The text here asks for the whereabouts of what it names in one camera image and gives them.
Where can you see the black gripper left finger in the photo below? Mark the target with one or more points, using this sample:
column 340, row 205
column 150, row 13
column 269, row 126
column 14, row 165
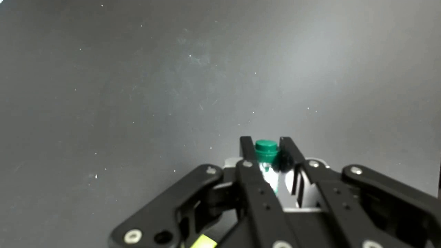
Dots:
column 179, row 215

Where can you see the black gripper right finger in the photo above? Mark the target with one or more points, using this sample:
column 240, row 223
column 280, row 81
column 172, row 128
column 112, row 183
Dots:
column 367, row 208

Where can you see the green and white marker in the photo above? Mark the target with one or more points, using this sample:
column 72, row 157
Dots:
column 267, row 151

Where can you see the black table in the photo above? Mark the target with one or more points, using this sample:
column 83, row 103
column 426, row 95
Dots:
column 103, row 103

